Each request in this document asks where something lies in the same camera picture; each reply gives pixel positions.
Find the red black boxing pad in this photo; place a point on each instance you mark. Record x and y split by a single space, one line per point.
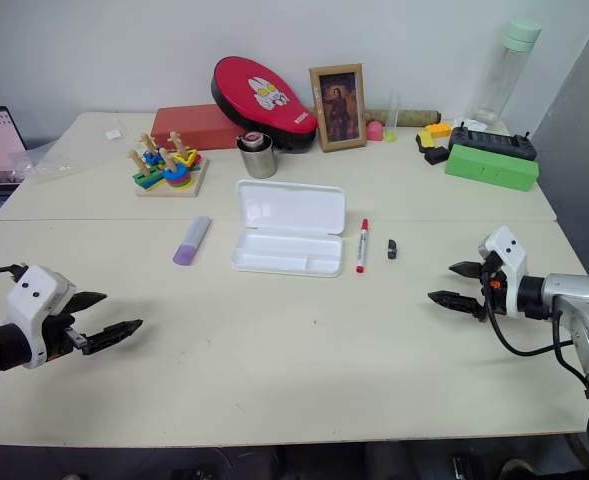
261 97

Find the purple eraser in clear sleeve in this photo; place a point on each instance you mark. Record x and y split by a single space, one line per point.
189 245

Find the small pink toy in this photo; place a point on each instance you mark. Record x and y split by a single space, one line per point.
375 131

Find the small clear zip bag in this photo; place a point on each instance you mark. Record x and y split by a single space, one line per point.
113 134

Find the green foam block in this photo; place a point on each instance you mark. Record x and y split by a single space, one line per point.
491 167

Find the pink round item in cup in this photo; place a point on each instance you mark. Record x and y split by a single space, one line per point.
253 138

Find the clear cylinder with green base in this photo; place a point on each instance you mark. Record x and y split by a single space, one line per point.
392 117

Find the clear plastic bag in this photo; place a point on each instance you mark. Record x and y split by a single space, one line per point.
49 160

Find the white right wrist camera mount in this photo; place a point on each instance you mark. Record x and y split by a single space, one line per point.
511 257

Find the wooden framed portrait picture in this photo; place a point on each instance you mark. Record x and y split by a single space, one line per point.
339 107

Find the yellow black toy block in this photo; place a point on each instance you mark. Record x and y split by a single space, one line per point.
426 140

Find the red whiteboard marker pen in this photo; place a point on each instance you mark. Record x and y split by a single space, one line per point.
362 247

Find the white paper tag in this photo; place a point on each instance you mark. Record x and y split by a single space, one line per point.
466 124

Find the small black block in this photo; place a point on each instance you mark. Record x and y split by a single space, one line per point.
436 155

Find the red brick block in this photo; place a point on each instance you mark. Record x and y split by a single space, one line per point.
189 127

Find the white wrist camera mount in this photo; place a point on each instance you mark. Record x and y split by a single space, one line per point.
511 257
34 295

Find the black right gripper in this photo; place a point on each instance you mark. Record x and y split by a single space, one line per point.
494 295

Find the grey partition panel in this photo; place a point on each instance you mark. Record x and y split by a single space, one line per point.
584 150

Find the clear bottle with green cap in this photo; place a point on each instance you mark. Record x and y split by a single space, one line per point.
504 75

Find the olive rolled mat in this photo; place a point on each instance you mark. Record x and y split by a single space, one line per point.
419 116

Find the small black binder clip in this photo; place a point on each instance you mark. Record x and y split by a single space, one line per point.
392 249

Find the black remote controller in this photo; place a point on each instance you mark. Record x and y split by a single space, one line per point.
494 142

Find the wooden shape stacking toy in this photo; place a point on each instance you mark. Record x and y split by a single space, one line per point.
171 172

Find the stainless steel cup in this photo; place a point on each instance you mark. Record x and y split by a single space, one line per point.
258 160

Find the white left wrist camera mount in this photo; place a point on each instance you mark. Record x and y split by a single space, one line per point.
34 295

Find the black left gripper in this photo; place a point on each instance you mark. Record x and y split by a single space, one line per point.
56 335

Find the white open pencil case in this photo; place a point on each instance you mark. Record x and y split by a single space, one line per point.
289 235

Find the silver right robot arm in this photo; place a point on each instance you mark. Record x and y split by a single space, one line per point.
581 300

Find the orange toy brick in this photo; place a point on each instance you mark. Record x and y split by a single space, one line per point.
439 130

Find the brown rounded shape under table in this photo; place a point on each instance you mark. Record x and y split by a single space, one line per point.
518 470

